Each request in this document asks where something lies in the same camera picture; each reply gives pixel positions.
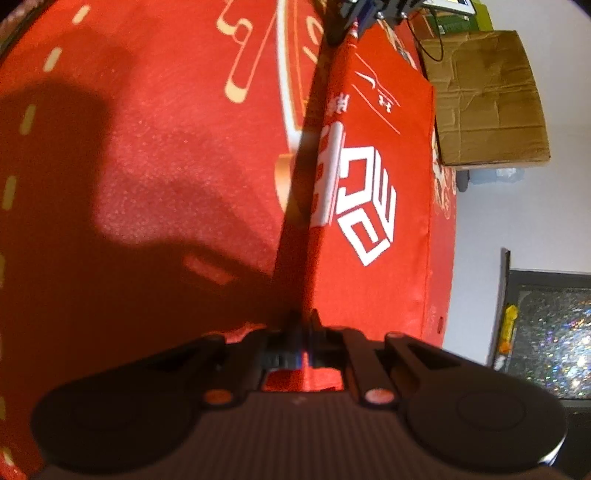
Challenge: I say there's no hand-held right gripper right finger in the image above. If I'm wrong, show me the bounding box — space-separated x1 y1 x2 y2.
305 309 472 407

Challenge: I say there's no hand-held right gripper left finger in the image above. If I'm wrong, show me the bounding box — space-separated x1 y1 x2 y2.
143 311 304 407

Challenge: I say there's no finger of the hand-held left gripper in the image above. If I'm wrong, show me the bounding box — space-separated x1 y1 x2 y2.
320 0 361 45
358 0 423 31

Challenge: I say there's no red printed tote bag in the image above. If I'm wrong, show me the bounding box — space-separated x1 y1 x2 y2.
263 18 437 393

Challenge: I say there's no white tablet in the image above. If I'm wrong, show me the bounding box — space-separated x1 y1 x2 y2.
422 0 476 19

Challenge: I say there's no green box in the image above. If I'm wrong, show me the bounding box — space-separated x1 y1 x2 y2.
431 0 492 35

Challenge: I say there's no brown cardboard box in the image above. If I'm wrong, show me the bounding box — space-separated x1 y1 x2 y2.
420 30 552 167

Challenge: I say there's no black window sill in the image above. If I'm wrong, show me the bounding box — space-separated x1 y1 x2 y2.
485 249 511 370

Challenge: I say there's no yellow snack packet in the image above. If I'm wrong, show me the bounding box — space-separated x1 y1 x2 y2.
496 302 518 370

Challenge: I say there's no red printed tablecloth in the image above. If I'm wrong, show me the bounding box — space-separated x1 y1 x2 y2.
0 0 458 480

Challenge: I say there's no dark window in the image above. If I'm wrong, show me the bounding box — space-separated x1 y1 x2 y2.
501 249 591 407

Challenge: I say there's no black cable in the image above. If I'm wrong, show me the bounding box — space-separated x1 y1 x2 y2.
406 18 446 63

